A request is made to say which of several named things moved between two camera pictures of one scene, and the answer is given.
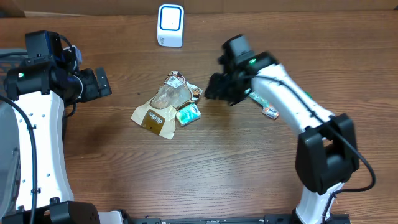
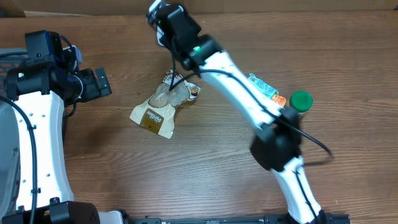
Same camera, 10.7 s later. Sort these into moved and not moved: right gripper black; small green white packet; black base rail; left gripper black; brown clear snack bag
Moved: right gripper black; small green white packet
Not moved: brown clear snack bag; left gripper black; black base rail
